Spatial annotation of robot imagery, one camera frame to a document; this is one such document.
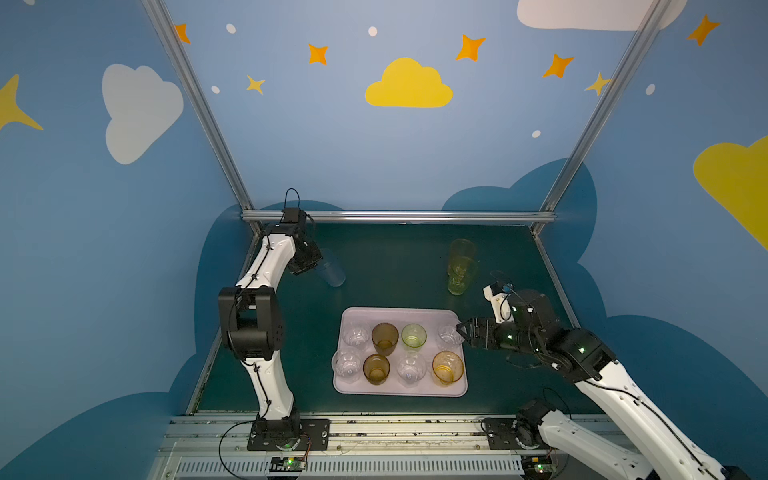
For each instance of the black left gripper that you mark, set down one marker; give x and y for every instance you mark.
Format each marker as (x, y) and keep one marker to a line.
(308, 258)

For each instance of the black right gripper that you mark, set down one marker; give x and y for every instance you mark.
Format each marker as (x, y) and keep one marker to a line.
(487, 333)

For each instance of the frosted blue tall cup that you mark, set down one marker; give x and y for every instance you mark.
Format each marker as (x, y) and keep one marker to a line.
(330, 269)

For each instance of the clear smooth glass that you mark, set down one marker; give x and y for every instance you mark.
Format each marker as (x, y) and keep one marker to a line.
(448, 337)

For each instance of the tall green glass front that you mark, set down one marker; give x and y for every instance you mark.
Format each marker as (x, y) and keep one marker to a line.
(461, 273)

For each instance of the yellow amber smooth glass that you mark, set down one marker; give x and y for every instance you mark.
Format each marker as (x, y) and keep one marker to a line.
(447, 367)

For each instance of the clear faceted glass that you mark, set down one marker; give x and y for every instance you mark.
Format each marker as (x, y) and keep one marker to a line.
(411, 369)
(347, 365)
(355, 335)

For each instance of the pale green small glass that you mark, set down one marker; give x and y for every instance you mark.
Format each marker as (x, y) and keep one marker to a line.
(414, 336)

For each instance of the lilac plastic tray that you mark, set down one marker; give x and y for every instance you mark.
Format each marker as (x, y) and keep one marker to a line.
(428, 386)

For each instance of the dark amber dimpled glass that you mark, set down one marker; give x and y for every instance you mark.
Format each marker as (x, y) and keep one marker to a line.
(376, 369)
(385, 337)

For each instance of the tall green yellow glass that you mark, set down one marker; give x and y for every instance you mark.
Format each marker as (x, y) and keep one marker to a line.
(460, 249)

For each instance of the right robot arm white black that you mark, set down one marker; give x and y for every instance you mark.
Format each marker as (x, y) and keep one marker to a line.
(661, 450)

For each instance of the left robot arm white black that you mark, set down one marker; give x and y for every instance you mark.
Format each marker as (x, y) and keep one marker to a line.
(253, 329)

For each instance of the right green circuit board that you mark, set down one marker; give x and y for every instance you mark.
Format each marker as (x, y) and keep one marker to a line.
(537, 468)

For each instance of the green circuit board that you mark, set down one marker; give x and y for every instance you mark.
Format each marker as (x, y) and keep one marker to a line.
(537, 468)
(293, 465)

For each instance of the left green circuit board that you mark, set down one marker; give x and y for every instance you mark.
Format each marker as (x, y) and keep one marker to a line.
(293, 465)

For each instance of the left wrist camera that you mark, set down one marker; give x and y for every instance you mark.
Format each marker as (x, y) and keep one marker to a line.
(293, 222)

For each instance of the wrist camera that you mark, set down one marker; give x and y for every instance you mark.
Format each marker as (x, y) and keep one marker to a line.
(498, 294)
(293, 222)

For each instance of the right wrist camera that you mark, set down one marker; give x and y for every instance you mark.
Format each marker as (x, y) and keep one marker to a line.
(498, 294)

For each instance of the aluminium frame horizontal bar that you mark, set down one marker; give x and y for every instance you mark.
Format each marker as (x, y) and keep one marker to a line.
(436, 217)

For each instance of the aluminium frame right post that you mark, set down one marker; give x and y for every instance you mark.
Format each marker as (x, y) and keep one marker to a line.
(633, 56)

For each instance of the aluminium frame post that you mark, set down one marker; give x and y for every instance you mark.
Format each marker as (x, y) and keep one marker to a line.
(162, 22)
(633, 56)

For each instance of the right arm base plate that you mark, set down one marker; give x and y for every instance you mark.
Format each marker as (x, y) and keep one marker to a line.
(501, 433)

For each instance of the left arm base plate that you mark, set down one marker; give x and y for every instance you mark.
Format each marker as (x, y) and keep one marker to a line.
(315, 433)

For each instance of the aluminium rail front base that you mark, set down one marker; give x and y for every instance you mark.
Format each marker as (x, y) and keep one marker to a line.
(355, 446)

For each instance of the aluminium frame left post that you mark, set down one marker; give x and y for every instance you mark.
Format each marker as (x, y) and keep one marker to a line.
(162, 22)

